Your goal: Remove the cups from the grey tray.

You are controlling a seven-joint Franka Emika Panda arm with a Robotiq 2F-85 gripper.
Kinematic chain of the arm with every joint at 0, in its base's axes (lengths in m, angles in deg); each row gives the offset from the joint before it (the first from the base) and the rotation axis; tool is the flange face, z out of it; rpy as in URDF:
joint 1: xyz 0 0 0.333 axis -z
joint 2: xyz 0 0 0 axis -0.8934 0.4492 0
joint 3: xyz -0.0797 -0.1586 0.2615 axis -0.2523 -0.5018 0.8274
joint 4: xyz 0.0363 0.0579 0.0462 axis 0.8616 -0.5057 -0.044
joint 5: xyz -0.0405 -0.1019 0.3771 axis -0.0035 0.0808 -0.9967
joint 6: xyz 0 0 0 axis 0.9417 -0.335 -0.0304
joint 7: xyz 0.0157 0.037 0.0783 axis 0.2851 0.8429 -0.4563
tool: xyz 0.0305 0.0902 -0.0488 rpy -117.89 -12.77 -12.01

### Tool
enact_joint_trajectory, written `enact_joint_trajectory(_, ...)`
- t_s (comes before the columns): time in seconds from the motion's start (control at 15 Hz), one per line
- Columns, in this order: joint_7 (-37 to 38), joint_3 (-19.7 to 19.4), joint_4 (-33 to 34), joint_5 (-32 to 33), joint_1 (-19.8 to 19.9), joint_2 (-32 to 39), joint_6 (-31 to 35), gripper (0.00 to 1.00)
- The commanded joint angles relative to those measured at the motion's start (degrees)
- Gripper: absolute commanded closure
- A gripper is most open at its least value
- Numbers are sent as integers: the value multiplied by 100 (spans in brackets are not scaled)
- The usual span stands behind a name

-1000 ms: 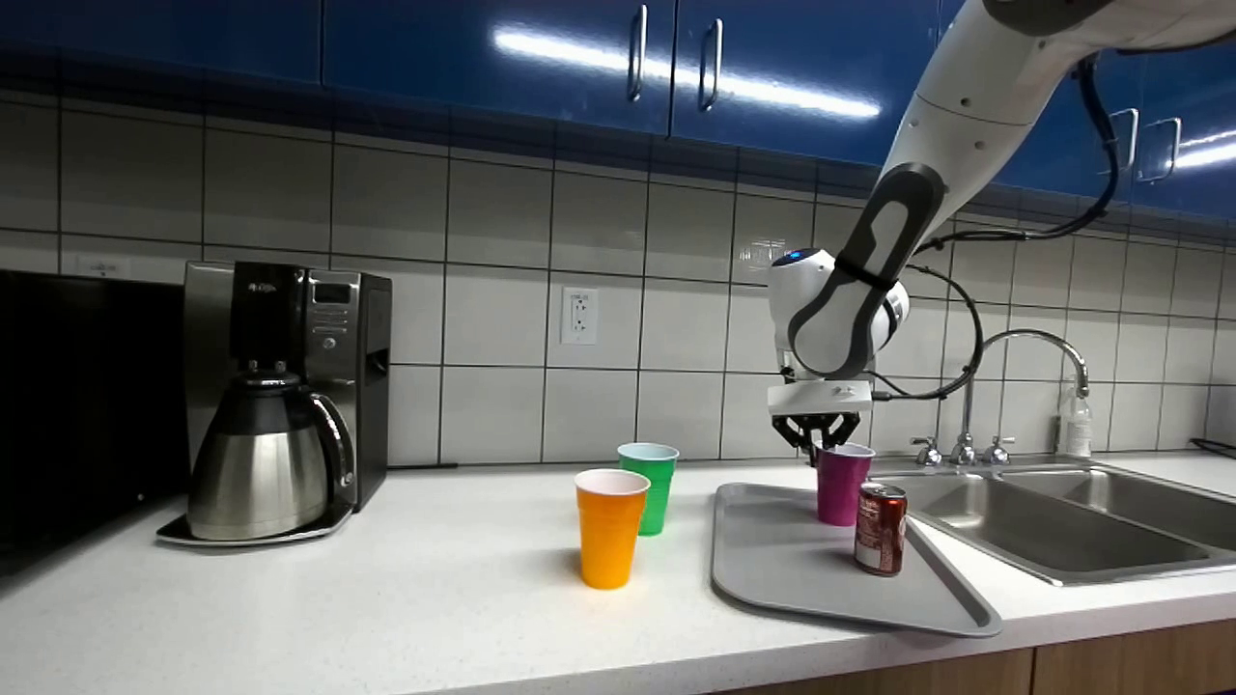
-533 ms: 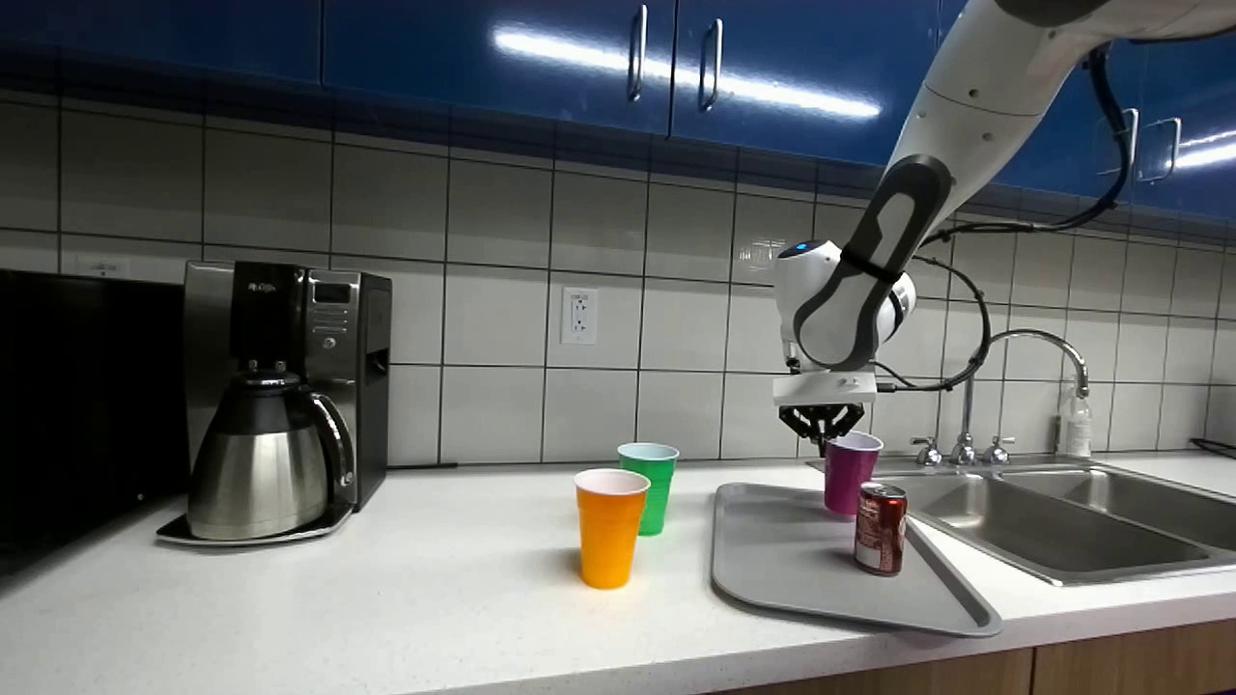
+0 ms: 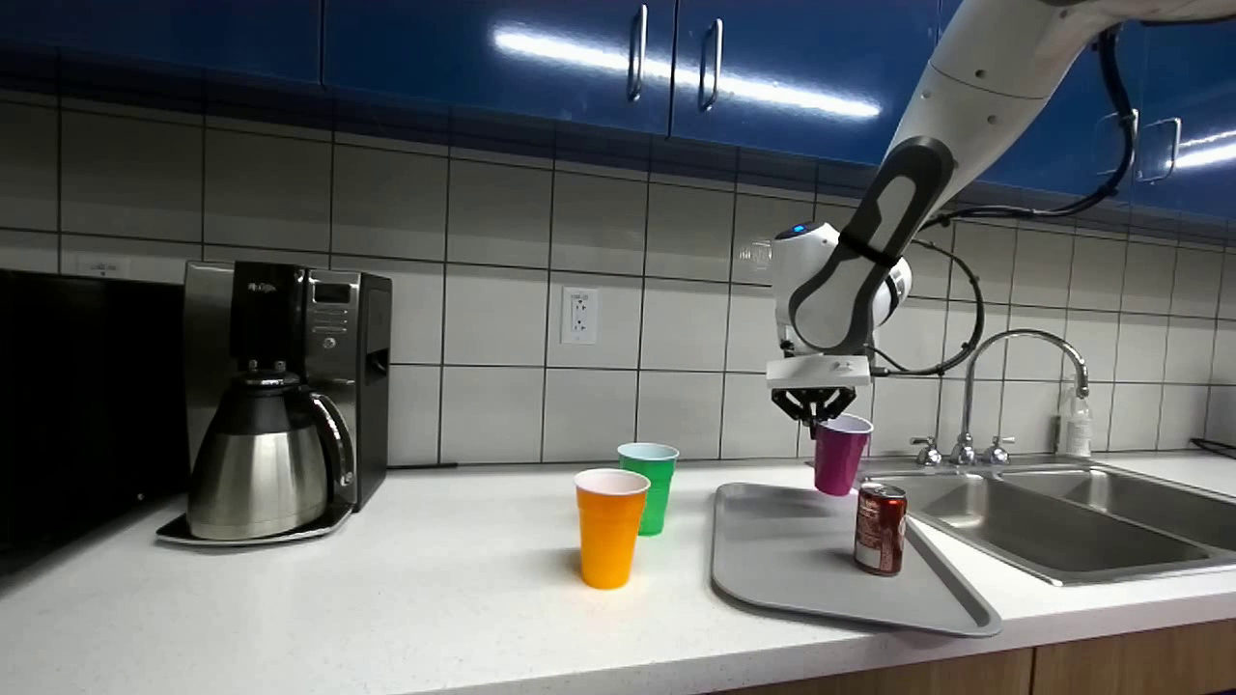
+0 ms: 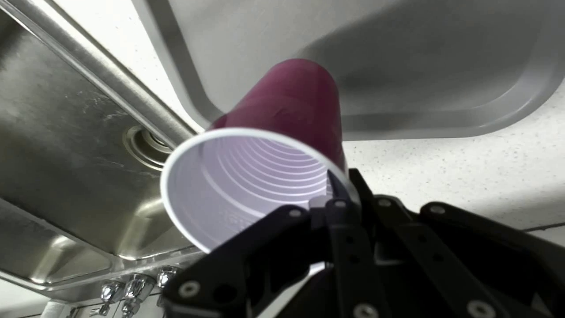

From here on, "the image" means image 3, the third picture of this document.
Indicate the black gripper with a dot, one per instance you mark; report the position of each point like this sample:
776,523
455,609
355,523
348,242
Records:
817,396

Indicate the purple plastic cup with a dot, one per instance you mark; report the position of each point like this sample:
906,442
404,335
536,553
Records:
839,460

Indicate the green plastic cup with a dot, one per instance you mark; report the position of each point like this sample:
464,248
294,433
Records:
660,484

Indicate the orange plastic cup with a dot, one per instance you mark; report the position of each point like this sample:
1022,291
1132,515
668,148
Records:
611,536

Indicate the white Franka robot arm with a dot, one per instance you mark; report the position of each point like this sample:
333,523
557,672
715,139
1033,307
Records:
979,101

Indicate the grey plastic tray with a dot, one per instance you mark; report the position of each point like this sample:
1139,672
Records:
796,567

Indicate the red soda can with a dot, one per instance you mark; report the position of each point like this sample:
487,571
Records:
881,527

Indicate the chrome gooseneck faucet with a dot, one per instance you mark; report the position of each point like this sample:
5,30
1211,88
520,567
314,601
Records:
1029,335

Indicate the clear soap bottle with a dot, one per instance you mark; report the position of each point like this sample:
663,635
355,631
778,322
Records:
1077,425

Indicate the stainless steel double sink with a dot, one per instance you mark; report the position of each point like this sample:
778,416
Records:
1069,527

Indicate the wooden base cabinet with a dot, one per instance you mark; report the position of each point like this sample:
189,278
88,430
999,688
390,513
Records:
1105,663

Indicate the black steel coffee maker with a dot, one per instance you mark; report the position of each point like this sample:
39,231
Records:
348,374

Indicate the steel coffee carafe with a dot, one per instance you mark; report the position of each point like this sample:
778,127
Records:
263,468

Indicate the black microwave oven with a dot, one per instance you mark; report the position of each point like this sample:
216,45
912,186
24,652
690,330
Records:
79,412

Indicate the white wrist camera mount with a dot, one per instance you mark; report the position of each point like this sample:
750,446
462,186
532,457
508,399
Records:
817,374

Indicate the white wall power outlet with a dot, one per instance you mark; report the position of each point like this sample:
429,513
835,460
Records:
581,314

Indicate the blue wall cabinet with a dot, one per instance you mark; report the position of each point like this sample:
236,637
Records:
390,53

